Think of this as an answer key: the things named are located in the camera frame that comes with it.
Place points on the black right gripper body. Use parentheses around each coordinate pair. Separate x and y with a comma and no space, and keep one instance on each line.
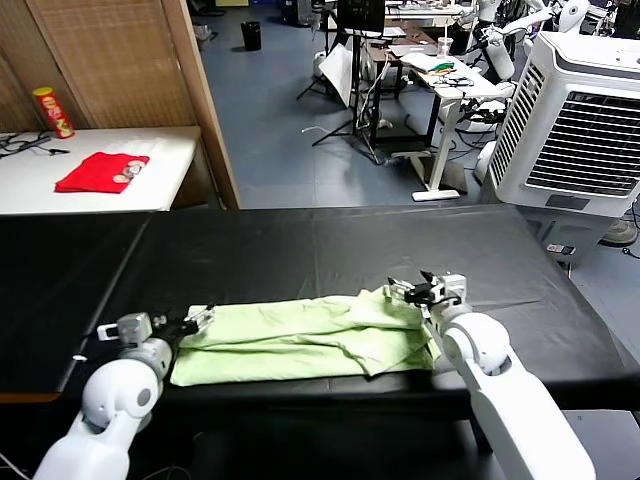
(424,294)

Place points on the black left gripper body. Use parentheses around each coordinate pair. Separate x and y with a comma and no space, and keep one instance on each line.
(172,326)

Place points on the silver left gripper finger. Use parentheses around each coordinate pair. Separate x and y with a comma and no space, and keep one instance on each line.
(201,312)
(200,323)

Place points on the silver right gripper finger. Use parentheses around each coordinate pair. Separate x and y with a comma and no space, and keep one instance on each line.
(399,290)
(428,279)

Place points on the light green t-shirt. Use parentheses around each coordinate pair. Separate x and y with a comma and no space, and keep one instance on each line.
(300,340)

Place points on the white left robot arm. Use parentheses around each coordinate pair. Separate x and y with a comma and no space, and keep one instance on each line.
(115,400)

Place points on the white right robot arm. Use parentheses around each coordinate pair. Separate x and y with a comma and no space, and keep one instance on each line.
(500,380)

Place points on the white power strip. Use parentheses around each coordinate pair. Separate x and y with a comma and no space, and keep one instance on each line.
(561,248)

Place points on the white side table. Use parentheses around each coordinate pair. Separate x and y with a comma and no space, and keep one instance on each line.
(165,165)

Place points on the red folded shirt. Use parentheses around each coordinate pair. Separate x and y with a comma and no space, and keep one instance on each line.
(100,172)

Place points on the white standing desk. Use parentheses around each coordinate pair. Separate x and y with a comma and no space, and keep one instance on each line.
(450,90)

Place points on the black tripod stand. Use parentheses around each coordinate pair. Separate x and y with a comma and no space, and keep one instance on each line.
(357,100)

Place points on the white air cooler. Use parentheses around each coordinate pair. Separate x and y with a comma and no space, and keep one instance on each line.
(575,130)

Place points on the colourful cloth pile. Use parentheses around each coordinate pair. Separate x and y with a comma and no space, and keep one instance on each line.
(444,67)

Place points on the white reflector board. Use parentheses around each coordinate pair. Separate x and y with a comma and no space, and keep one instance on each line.
(337,75)

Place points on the plastic drink cup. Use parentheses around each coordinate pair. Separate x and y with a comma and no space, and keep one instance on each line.
(444,46)

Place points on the white humanoid robot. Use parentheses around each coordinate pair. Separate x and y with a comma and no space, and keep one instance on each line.
(495,45)

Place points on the red chips can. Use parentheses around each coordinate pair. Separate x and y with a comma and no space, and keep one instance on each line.
(53,112)

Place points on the wooden folding screen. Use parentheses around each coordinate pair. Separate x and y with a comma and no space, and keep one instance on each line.
(125,65)

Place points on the black monitor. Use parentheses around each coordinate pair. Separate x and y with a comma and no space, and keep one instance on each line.
(361,15)

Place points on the black trash bin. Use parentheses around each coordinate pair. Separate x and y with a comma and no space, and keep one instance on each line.
(251,36)

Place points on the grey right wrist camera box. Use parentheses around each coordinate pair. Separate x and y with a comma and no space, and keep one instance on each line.
(452,287)

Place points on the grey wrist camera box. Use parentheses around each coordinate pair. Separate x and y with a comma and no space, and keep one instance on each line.
(452,287)
(127,327)

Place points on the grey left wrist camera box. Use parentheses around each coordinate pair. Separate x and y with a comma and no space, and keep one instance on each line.
(127,327)

